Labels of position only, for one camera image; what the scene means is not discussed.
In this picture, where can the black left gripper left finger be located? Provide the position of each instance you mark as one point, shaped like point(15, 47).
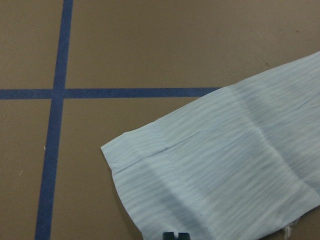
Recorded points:
point(168, 236)

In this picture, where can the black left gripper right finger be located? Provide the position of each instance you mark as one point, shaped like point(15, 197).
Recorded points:
point(183, 236)

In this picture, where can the light blue button-up shirt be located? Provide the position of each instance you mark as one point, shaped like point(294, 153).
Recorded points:
point(239, 163)

